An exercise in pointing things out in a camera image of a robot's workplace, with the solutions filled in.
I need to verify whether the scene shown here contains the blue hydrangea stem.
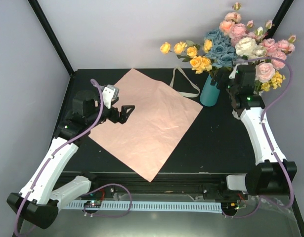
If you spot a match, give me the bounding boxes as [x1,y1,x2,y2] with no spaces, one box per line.
[203,28,237,78]

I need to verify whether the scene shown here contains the pink wrapping paper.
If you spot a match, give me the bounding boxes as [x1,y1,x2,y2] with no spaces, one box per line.
[89,69,203,182]

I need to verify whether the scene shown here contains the cream ribbon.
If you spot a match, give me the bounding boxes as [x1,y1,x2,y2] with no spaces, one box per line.
[169,67,201,99]

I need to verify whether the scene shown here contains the yellow rose stem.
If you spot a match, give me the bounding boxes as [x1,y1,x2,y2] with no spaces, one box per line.
[160,39,214,76]

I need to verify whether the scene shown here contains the pink rose stem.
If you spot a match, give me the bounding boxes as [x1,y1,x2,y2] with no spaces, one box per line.
[226,20,250,46]
[219,2,241,36]

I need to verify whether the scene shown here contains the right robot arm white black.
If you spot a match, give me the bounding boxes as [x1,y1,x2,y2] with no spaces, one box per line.
[211,63,297,199]

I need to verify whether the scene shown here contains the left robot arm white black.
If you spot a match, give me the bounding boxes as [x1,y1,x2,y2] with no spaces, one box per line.
[6,85,135,229]

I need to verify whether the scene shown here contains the teal vase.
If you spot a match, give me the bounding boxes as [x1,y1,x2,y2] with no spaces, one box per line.
[199,75,220,107]

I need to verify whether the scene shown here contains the white ribbed vase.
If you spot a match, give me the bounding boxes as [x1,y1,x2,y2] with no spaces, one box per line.
[232,90,265,120]

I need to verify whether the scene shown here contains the pink white flower bouquet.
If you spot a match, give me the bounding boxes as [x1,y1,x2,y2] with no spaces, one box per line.
[234,19,297,92]

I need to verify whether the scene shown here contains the left circuit board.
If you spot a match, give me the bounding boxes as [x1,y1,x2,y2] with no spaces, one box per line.
[85,200,102,208]

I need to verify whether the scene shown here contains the circuit board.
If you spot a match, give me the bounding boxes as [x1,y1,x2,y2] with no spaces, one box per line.
[226,202,246,210]
[85,200,102,208]

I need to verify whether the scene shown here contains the right circuit board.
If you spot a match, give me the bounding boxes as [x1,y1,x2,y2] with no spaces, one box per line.
[226,202,246,210]

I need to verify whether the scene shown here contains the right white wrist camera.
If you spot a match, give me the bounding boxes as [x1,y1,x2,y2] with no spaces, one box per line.
[229,63,241,79]

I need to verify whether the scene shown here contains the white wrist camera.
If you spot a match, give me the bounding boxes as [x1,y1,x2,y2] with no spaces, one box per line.
[102,84,120,109]
[229,63,241,79]

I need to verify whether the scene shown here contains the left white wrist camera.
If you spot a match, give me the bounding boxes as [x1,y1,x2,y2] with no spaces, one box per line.
[102,84,120,109]

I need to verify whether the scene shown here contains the black frame post right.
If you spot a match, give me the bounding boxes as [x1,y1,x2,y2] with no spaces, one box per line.
[265,0,294,39]

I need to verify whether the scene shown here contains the black frame post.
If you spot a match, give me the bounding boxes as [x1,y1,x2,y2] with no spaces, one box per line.
[265,0,294,39]
[28,0,75,76]

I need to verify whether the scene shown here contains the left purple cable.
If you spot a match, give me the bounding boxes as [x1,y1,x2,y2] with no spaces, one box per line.
[13,79,132,237]

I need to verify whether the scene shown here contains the purple cable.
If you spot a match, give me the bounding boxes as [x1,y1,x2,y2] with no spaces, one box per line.
[13,79,132,237]
[220,57,295,220]

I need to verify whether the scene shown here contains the light blue cable duct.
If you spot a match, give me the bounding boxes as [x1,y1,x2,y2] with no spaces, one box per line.
[64,200,222,214]

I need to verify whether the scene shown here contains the black frame post left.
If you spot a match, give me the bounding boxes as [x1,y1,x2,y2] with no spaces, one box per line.
[28,0,75,76]

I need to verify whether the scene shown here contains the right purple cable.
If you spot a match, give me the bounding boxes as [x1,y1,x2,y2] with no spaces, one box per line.
[220,57,295,220]

